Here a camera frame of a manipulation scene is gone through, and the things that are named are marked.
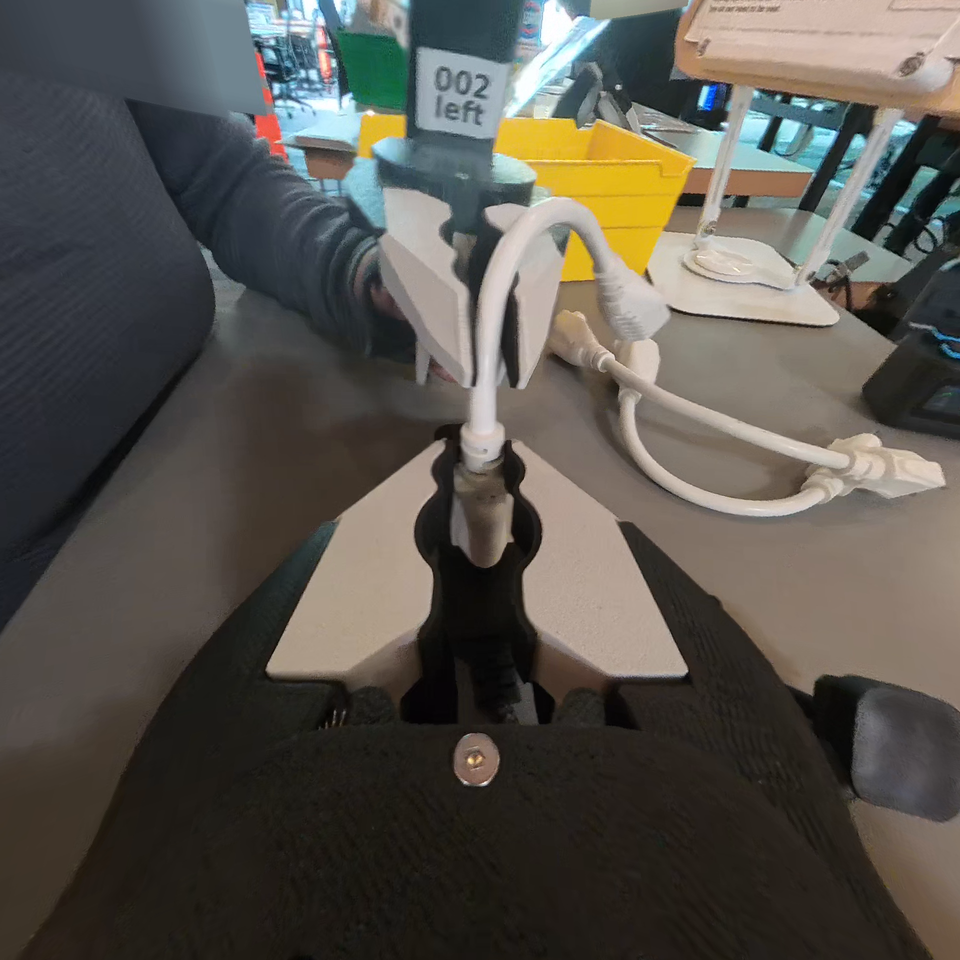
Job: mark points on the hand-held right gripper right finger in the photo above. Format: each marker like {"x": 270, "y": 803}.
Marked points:
{"x": 600, "y": 592}

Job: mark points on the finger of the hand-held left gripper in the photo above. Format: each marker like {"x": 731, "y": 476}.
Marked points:
{"x": 424, "y": 285}
{"x": 540, "y": 300}

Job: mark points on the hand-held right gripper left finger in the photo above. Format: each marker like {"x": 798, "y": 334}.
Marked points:
{"x": 360, "y": 592}

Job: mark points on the person's left forearm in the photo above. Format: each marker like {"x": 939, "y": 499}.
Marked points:
{"x": 262, "y": 210}

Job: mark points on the black angled plug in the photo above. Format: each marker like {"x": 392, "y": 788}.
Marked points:
{"x": 900, "y": 750}

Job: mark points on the person's left hand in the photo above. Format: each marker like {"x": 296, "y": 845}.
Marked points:
{"x": 386, "y": 304}

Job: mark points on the green bin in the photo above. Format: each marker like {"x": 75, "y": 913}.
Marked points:
{"x": 375, "y": 67}

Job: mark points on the yellow plastic bin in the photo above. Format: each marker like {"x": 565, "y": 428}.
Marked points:
{"x": 615, "y": 187}

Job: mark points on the white board stand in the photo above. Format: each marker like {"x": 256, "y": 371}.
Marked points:
{"x": 750, "y": 292}

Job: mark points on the orange traffic cone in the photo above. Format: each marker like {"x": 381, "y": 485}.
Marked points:
{"x": 271, "y": 120}

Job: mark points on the wooden-edged table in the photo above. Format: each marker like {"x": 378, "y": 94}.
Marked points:
{"x": 750, "y": 169}

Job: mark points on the person's torso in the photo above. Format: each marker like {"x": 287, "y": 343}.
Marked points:
{"x": 90, "y": 300}

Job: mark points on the printed instruction sheet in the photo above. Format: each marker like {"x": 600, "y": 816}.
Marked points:
{"x": 825, "y": 30}

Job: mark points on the black battery charging case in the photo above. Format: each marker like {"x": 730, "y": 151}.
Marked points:
{"x": 915, "y": 375}

